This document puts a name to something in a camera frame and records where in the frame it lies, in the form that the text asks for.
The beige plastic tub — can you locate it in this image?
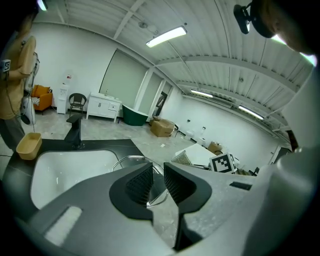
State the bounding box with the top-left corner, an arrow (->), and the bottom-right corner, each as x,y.
15,132 -> 43,161

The person's head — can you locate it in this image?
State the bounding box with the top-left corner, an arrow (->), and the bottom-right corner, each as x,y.
259,0 -> 320,55

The white flat board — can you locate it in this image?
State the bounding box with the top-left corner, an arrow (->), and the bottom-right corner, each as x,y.
172,143 -> 217,167

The large cardboard box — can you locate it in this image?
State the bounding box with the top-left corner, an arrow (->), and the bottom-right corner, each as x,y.
149,119 -> 175,138

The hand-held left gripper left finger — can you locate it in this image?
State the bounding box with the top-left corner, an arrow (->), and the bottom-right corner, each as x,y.
14,162 -> 177,256

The black framed panel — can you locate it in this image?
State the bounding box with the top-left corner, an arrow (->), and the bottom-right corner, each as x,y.
156,91 -> 168,116

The white vanity cabinet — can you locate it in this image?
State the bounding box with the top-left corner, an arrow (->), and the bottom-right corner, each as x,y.
86,91 -> 123,124

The black faucet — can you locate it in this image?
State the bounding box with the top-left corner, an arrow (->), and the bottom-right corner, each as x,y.
64,114 -> 86,149

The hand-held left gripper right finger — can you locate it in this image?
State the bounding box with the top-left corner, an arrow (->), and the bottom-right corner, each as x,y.
163,162 -> 261,252

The grey roller blind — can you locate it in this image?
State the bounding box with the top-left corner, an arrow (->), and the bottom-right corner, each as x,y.
99,48 -> 149,114

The orange armchair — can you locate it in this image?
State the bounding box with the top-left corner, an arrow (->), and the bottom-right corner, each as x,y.
31,84 -> 54,113

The glass pot lid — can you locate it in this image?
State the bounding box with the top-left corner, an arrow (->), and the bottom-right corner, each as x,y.
111,154 -> 171,210

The white sink basin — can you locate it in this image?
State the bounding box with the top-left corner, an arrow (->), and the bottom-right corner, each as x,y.
29,149 -> 124,211

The black head-mounted camera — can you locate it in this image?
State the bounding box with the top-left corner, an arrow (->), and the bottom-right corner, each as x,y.
233,0 -> 276,39

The green bathtub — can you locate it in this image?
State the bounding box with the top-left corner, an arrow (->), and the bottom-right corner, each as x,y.
121,104 -> 150,127

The black wicker chair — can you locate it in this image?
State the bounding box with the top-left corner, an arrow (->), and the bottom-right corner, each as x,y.
67,92 -> 88,120

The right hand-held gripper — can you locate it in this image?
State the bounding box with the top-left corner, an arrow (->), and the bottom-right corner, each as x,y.
209,152 -> 241,174

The white standing appliance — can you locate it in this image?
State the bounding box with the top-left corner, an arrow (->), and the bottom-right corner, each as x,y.
20,96 -> 37,126

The person's white shirt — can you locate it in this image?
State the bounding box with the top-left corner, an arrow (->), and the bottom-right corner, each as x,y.
246,63 -> 320,256

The white water dispenser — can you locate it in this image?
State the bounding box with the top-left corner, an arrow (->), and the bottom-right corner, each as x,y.
56,83 -> 71,115

